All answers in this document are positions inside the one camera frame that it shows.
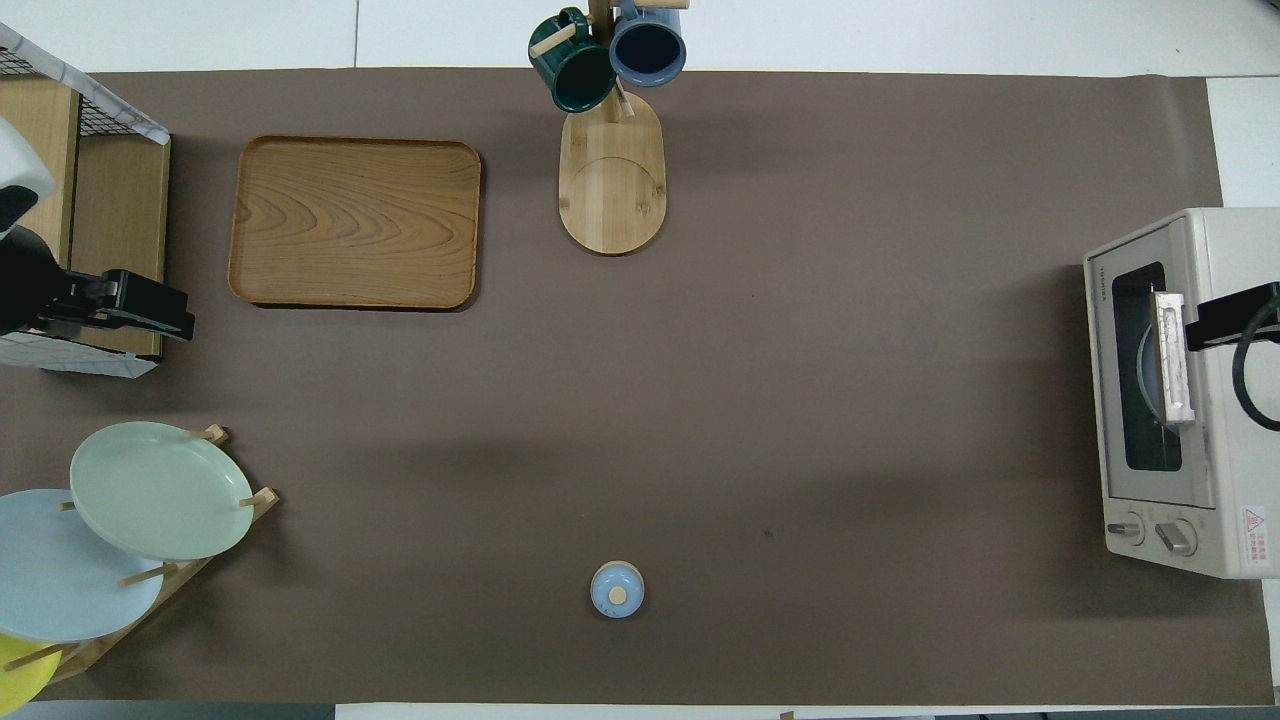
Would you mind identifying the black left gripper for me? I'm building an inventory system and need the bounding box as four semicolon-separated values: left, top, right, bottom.
0;226;197;342

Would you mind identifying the light blue serving plate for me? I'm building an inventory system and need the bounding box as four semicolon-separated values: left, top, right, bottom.
1137;318;1167;423

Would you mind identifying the cream toaster oven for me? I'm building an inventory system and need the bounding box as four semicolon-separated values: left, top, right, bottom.
1084;207;1280;579

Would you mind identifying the wooden stepped shelf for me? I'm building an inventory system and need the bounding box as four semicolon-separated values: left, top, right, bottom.
0;75;171;359

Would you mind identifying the pale green plate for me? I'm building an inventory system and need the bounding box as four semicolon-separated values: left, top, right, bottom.
70;421;255;562

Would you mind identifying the rectangular wooden tray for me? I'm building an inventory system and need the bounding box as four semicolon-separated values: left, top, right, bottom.
228;136;482;311

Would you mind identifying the wooden plate rack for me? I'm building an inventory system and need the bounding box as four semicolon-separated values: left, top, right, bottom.
45;425;281;686

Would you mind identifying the light blue racked plate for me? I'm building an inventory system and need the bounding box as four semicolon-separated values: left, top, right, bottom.
0;489;166;643

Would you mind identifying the yellow plate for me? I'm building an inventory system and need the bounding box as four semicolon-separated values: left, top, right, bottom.
0;633;61;716

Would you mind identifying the wooden mug tree stand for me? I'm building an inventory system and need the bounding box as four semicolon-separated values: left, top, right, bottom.
530;0;691;257

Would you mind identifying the dark green mug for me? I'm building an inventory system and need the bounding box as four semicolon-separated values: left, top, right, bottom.
528;8;618;113

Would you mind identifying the brown table mat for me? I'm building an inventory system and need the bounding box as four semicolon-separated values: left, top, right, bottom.
0;68;1277;706

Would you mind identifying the small blue lid wooden knob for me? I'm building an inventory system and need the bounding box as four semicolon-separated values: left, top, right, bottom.
590;561;646;619

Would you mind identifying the blue striped mug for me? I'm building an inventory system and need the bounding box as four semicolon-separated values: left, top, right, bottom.
608;0;688;88

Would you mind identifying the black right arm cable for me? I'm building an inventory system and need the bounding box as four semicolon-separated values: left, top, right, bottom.
1231;298;1280;433

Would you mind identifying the black wire basket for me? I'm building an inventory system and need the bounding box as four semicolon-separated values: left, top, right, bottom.
0;48;136;139

